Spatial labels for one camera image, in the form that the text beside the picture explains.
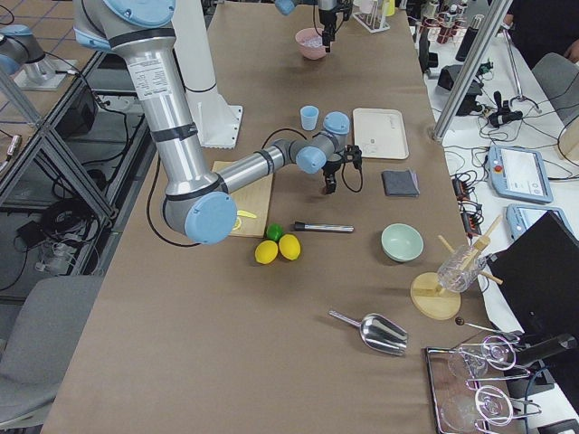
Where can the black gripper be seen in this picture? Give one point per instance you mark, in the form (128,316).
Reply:
(332,166)
(327,14)

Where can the steel muddler black tip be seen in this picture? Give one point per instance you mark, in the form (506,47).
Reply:
(323,227)

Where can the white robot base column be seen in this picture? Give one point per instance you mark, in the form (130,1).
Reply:
(218,122)

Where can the pink bowl of ice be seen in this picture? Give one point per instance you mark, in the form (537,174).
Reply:
(309,41)

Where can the light blue plastic cup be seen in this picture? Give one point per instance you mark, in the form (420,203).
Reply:
(308,117)

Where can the steel ice scoop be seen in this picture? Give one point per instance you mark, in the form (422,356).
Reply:
(378,332)

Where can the wooden cup tree stand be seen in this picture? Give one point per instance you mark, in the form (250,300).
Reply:
(437,294)

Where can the grey folded cloth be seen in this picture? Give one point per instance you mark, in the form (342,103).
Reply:
(400,183)

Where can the cream plastic tray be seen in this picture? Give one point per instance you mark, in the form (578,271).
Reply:
(380,133)

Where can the green lime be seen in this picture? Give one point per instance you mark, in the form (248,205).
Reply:
(274,232)

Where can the yellow lemon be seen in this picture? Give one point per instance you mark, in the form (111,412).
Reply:
(289,246)
(266,252)

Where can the wooden cutting board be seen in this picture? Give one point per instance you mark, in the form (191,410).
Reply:
(255,198)

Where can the light green bowl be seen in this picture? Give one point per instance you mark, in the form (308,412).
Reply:
(401,242)

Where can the clear glass on stand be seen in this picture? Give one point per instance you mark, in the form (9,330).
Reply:
(459,271)

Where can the black monitor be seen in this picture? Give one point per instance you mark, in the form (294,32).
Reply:
(540,278)

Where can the wine glass rack tray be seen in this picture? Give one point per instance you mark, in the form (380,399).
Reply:
(468,386)

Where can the white wire cup rack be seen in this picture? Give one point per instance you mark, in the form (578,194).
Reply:
(371,14)

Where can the aluminium frame post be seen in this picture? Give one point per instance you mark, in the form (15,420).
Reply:
(489,26)

